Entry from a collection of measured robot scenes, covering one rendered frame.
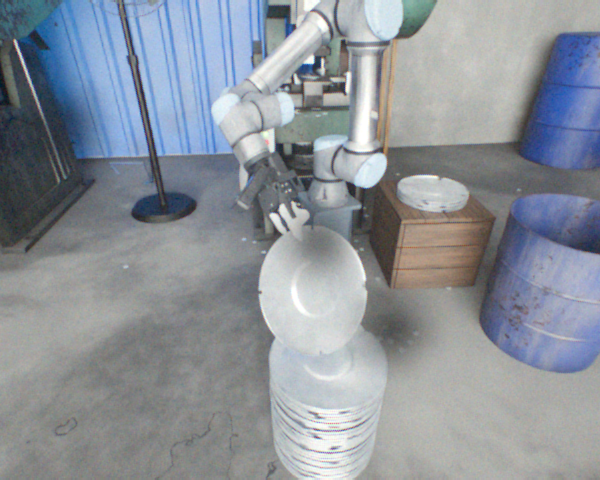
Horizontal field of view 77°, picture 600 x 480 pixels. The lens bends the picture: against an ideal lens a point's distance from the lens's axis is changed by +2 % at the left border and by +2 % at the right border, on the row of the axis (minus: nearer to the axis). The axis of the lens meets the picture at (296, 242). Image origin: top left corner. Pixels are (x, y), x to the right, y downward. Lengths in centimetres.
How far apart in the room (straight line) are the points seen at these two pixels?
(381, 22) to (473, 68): 263
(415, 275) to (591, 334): 61
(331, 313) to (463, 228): 90
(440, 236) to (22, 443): 154
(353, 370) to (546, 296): 70
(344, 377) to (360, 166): 62
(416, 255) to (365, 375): 79
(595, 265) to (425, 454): 70
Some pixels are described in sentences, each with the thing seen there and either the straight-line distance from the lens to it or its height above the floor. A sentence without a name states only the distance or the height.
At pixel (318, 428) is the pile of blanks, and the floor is 25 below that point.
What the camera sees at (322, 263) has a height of 55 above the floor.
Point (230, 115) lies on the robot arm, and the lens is 87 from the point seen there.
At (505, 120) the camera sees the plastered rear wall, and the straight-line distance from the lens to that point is 398.
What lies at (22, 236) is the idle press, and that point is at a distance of 242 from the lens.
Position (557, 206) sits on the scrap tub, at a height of 43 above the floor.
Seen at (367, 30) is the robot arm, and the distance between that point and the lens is 110.
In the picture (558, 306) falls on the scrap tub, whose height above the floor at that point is 28.
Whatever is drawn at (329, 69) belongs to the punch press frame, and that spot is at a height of 77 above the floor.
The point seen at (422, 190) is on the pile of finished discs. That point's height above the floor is 39.
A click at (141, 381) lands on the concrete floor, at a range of 141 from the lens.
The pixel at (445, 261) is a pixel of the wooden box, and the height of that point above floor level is 14.
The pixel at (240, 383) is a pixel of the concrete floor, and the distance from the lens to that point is 132.
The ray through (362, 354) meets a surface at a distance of 98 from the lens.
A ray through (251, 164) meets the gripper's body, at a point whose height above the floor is 76.
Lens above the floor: 104
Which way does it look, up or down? 32 degrees down
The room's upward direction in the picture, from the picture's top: straight up
